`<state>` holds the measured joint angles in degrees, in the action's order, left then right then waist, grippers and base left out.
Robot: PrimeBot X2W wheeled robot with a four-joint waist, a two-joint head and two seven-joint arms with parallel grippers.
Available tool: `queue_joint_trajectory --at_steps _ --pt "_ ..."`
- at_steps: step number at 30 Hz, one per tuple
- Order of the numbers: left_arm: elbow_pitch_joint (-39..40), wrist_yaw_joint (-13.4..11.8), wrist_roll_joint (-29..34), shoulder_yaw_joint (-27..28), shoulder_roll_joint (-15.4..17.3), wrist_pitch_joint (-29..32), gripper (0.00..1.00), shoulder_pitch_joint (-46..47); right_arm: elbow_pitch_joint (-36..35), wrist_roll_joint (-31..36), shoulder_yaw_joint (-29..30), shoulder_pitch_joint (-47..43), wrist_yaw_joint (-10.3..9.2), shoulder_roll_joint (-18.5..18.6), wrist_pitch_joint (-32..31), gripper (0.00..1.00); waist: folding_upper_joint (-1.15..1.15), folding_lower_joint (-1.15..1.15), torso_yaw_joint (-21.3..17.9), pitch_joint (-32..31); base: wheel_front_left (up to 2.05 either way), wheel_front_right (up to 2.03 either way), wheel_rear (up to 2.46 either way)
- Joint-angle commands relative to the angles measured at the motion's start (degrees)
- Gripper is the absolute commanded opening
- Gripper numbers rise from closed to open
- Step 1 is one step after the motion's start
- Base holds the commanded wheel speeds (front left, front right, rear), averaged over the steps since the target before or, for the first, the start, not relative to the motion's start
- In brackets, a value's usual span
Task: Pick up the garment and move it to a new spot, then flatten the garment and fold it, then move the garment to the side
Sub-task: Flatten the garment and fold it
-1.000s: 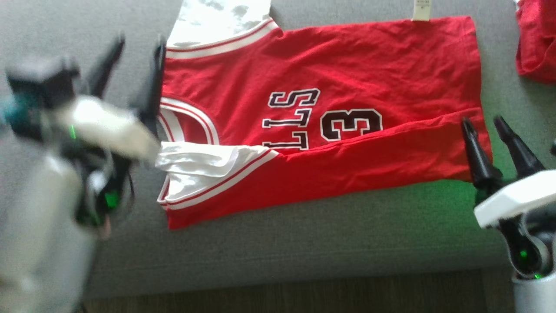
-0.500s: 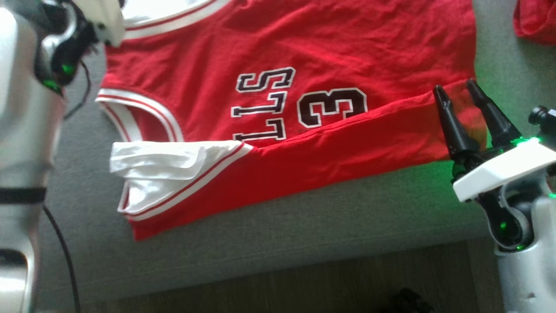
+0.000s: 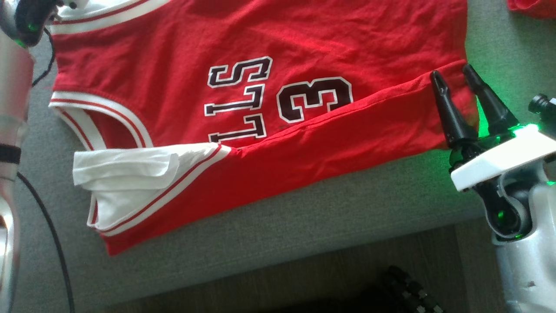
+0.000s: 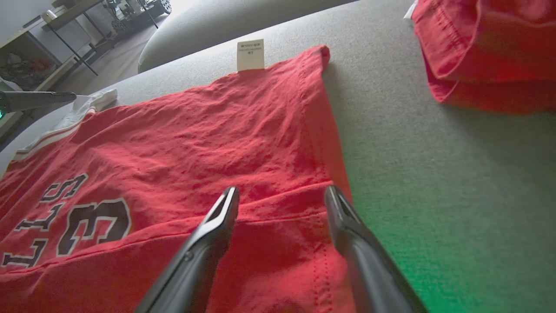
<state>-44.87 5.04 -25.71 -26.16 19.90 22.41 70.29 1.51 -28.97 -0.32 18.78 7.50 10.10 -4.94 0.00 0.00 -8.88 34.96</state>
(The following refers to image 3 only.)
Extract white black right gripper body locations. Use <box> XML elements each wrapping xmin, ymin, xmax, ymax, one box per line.
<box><xmin>450</xmin><ymin>124</ymin><xmax>556</xmax><ymax>192</ymax></box>

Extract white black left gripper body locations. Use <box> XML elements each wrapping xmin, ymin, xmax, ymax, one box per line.
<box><xmin>46</xmin><ymin>0</ymin><xmax>79</xmax><ymax>22</ymax></box>

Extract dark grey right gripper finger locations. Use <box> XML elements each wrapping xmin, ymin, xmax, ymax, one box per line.
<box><xmin>463</xmin><ymin>64</ymin><xmax>520</xmax><ymax>135</ymax></box>
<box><xmin>430</xmin><ymin>70</ymin><xmax>478</xmax><ymax>148</ymax></box>

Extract red shorts with white stripes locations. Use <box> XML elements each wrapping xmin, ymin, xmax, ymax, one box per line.
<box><xmin>507</xmin><ymin>0</ymin><xmax>556</xmax><ymax>19</ymax></box>

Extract red white basketball jersey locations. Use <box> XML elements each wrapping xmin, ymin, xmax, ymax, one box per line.
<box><xmin>48</xmin><ymin>0</ymin><xmax>479</xmax><ymax>256</ymax></box>

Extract grey fabric sofa seat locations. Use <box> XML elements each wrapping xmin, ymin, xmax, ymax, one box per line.
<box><xmin>11</xmin><ymin>0</ymin><xmax>556</xmax><ymax>313</ymax></box>

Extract left cable with teal plug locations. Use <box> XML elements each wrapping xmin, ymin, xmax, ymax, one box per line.
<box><xmin>17</xmin><ymin>171</ymin><xmax>75</xmax><ymax>313</ymax></box>

